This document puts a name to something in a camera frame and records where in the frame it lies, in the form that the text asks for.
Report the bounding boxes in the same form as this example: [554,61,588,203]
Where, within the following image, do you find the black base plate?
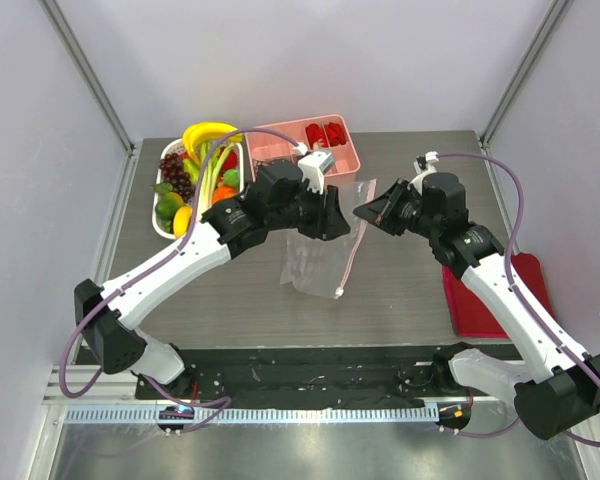
[134,344,511,409]

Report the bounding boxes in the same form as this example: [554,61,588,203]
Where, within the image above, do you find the red folded cloth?
[442,253,555,339]

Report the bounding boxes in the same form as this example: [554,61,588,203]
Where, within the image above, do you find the orange tangerine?
[212,186,238,205]

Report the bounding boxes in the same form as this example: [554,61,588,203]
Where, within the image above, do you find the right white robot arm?
[353,173,600,440]

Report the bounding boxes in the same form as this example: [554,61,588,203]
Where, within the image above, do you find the white plastic fruit basket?
[151,140,244,240]

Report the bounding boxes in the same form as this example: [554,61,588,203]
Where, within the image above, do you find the clear pink zip top bag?
[280,179,377,299]

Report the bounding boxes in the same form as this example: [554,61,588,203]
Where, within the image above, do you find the yellow banana bunch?
[182,122,237,166]

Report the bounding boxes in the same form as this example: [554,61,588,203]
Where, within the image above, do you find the small yellow banana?
[172,205,193,238]

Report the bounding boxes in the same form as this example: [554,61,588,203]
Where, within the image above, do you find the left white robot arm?
[74,161,350,399]

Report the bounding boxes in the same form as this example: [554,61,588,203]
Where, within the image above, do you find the green pear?
[182,158,200,185]

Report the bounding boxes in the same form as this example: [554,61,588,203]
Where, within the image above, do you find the red items in organizer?
[305,122,348,149]

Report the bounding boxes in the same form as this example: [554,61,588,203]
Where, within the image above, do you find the dark purple grape bunch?
[160,153,194,202]

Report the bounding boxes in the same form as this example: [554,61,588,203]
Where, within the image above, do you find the green lime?
[222,169,241,190]

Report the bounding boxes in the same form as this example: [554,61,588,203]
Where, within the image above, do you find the red apple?
[220,149,238,172]

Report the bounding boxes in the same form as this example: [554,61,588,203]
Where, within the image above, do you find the white slotted cable duct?
[64,403,439,425]

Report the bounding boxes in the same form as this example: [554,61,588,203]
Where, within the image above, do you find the green yellow mango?
[154,192,185,221]

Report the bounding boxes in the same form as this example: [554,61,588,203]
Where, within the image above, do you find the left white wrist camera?
[293,142,335,194]

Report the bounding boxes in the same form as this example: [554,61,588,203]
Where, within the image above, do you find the green white celery stalk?
[193,141,235,216]

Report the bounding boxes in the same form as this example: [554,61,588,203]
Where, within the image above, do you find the pink compartment organizer box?
[245,114,360,186]

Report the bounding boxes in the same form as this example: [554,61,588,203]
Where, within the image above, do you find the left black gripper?
[268,180,352,243]

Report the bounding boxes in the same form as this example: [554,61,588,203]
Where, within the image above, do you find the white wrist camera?
[414,151,439,175]
[293,142,335,194]

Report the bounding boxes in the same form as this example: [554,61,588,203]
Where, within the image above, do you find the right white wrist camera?
[414,151,439,175]

